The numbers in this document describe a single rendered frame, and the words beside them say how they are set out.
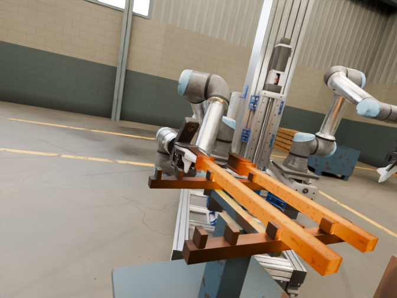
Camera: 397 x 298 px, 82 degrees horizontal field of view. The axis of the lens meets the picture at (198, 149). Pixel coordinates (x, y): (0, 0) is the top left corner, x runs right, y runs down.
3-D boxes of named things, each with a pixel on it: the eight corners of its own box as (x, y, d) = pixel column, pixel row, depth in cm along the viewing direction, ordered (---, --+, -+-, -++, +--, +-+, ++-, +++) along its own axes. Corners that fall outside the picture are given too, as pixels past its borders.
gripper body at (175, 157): (197, 172, 71) (184, 160, 82) (202, 146, 69) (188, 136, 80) (174, 172, 68) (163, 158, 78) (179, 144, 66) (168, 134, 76)
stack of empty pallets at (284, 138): (269, 145, 807) (275, 126, 792) (289, 148, 835) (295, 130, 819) (292, 156, 691) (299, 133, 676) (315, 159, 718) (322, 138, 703)
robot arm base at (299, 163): (279, 162, 154) (283, 148, 152) (300, 167, 155) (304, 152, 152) (288, 169, 139) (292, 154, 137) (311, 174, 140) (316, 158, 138)
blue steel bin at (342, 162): (291, 160, 620) (299, 134, 604) (318, 165, 629) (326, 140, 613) (316, 175, 503) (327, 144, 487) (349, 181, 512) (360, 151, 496)
